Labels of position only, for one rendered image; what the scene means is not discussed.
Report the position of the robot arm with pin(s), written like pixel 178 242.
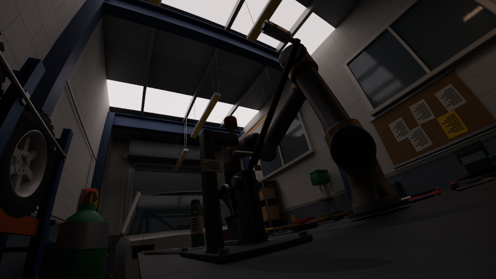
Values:
pixel 310 89

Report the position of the grey horizontal pin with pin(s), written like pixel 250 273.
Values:
pixel 242 153

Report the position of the black handbrake lever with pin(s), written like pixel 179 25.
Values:
pixel 276 97

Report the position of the black master cylinder stand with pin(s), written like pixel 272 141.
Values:
pixel 252 209

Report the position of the green gas cylinder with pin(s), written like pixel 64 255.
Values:
pixel 83 248

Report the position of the red small block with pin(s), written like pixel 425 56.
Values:
pixel 453 185

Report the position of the red round knob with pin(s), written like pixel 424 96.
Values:
pixel 230 121

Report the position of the yellow hanging strip lamp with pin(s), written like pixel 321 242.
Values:
pixel 265 17
pixel 181 159
pixel 205 115

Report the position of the grey shelf unit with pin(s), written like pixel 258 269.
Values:
pixel 272 205

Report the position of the green pillar drill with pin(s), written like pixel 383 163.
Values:
pixel 320 178

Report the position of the large skylight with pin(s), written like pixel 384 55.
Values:
pixel 201 9
pixel 166 102

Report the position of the dark round cup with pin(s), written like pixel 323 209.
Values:
pixel 233 228

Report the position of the grey roller shutter door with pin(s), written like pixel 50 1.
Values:
pixel 166 180

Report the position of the green labelled spray can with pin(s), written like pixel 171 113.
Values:
pixel 197 224

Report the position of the red flat tool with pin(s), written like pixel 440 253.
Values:
pixel 426 193

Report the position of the brown cork notice board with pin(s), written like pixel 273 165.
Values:
pixel 434 120

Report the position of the black tyre white rim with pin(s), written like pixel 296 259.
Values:
pixel 27 162

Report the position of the dark box with screen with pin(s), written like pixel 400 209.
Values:
pixel 474 159

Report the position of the blue tyre rack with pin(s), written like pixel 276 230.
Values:
pixel 23 100

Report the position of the small wall window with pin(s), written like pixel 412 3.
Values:
pixel 296 145

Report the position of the black labelled upright post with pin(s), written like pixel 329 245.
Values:
pixel 211 193

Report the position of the dark fixture base plate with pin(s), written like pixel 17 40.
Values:
pixel 248 248

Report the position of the blue steel gantry frame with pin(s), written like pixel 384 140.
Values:
pixel 182 27

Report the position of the large wall window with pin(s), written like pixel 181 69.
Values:
pixel 391 66

